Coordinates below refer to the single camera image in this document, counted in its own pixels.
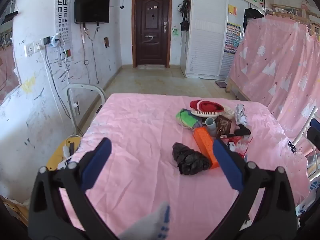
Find red fleece cloth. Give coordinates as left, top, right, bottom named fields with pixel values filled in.
left=190, top=100, right=225, bottom=113

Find eye chart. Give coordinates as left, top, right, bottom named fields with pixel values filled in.
left=55, top=0, right=74, bottom=60

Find orange cardboard box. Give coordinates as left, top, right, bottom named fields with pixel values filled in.
left=192, top=127, right=220, bottom=169

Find pink printed curtain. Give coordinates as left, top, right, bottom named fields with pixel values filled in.
left=229, top=15, right=320, bottom=155

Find brown snack packet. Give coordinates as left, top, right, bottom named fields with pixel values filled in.
left=215, top=115, right=232, bottom=138

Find white metal chair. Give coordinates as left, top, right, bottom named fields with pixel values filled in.
left=67, top=84, right=107, bottom=135

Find grey plastic pipe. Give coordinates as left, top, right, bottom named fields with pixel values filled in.
left=205, top=117, right=217, bottom=137

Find hanging black bags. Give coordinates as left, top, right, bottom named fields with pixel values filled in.
left=178, top=0, right=192, bottom=32

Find green blue cloth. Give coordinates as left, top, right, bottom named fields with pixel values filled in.
left=176, top=108, right=200, bottom=129

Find silver patterned wrapper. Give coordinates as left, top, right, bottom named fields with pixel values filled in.
left=234, top=104, right=248, bottom=125

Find white slatted chair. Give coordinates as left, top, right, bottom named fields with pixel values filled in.
left=292, top=105, right=320, bottom=180

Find white dough-like lump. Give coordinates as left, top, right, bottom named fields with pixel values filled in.
left=221, top=106, right=235, bottom=119

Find cream round brush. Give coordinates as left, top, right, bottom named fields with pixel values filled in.
left=190, top=109, right=220, bottom=117

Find clear plastic wrapper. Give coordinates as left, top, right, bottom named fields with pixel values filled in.
left=221, top=135, right=253, bottom=159

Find black wall television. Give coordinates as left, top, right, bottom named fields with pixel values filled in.
left=74, top=0, right=110, bottom=24

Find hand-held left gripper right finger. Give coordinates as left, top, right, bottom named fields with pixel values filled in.
left=212, top=139, right=299, bottom=240

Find grey dotted sock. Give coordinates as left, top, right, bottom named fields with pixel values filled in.
left=117, top=201, right=171, bottom=240

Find white louvred wardrobe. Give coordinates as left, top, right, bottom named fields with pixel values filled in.
left=185, top=0, right=270, bottom=78

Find wooden bed frame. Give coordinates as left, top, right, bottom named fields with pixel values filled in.
left=224, top=76, right=253, bottom=102

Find yellow round stool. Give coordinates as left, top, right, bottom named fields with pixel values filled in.
left=46, top=136, right=82, bottom=172

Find pink bed sheet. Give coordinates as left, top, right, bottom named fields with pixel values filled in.
left=59, top=93, right=310, bottom=240

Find black plastic bag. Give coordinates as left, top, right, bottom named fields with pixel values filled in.
left=172, top=142, right=212, bottom=175

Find black jacket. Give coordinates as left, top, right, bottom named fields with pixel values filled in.
left=243, top=8, right=264, bottom=30

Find dark brown door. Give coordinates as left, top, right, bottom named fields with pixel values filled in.
left=132, top=0, right=173, bottom=68

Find black cloth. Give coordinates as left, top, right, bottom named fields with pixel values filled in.
left=234, top=124, right=251, bottom=137

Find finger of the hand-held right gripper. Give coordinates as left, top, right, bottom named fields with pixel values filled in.
left=307, top=118, right=320, bottom=145

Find colourful grid poster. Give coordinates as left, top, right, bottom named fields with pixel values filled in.
left=224, top=23, right=242, bottom=55

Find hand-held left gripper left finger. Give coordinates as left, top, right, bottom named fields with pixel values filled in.
left=28, top=137, right=118, bottom=240

